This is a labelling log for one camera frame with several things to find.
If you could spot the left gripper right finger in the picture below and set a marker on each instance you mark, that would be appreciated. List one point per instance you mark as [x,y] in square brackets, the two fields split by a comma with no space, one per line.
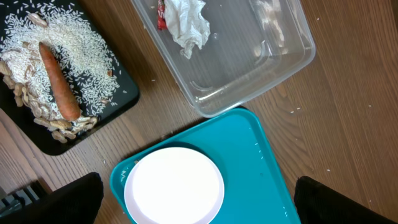
[319,204]

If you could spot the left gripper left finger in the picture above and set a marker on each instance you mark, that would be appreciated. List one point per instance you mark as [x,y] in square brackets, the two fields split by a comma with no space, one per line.
[77,202]

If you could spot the orange carrot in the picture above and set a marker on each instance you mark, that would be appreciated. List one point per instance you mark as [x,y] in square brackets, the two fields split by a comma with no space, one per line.
[64,98]

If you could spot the large pink round plate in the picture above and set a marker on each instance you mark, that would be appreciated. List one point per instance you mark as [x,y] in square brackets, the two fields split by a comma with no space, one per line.
[174,185]

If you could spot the white rice pile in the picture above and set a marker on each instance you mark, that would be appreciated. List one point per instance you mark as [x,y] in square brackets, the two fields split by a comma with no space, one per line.
[83,55]

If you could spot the red snack wrapper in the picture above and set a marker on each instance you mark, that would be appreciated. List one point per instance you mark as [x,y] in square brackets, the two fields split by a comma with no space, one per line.
[161,23]

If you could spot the white paper napkin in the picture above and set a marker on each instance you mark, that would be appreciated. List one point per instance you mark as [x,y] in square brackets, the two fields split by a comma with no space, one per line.
[186,24]

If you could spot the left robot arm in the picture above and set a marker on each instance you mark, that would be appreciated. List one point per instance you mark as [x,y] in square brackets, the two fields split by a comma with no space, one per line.
[21,198]

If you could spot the black rectangular waste tray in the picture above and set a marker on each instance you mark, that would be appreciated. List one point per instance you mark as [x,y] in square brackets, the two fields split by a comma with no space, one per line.
[124,98]

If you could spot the clear plastic waste bin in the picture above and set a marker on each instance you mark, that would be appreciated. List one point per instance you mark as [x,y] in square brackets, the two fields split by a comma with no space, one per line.
[252,47]

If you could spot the teal plastic serving tray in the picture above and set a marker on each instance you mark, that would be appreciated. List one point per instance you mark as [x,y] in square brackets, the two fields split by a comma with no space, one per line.
[235,141]

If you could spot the peanut shells pile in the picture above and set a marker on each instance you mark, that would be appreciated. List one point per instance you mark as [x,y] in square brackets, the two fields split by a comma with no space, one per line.
[27,92]

